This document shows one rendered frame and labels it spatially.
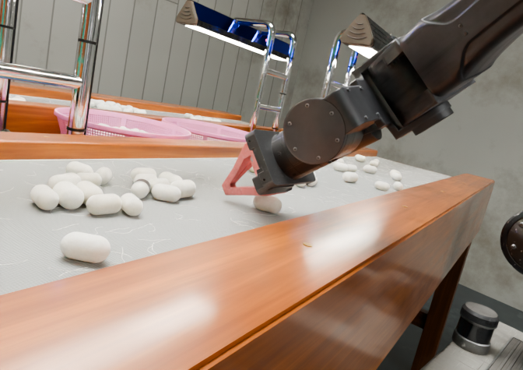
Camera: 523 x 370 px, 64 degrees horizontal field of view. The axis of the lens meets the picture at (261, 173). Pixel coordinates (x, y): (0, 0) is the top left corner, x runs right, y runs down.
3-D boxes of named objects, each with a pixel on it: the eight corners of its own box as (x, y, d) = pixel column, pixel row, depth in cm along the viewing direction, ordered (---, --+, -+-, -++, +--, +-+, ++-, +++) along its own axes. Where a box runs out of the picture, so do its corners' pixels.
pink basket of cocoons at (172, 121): (275, 175, 116) (282, 141, 114) (212, 180, 93) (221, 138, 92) (203, 151, 129) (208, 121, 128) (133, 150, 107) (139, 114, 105)
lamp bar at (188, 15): (293, 62, 178) (297, 45, 177) (193, 24, 126) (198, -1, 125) (278, 60, 183) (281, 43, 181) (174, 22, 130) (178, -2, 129)
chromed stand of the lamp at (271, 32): (276, 153, 161) (303, 34, 153) (246, 153, 144) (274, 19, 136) (237, 142, 171) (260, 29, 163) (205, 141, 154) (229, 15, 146)
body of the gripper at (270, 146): (239, 136, 46) (294, 103, 42) (286, 139, 54) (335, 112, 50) (260, 192, 44) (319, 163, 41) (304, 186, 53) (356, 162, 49)
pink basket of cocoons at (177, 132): (201, 173, 98) (208, 132, 97) (147, 193, 73) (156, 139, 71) (100, 146, 103) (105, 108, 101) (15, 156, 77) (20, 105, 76)
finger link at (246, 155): (203, 165, 52) (261, 131, 47) (237, 164, 58) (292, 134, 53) (222, 217, 51) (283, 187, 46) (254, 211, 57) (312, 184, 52)
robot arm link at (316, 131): (457, 111, 41) (407, 38, 42) (443, 117, 31) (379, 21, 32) (355, 173, 47) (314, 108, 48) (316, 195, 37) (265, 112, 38)
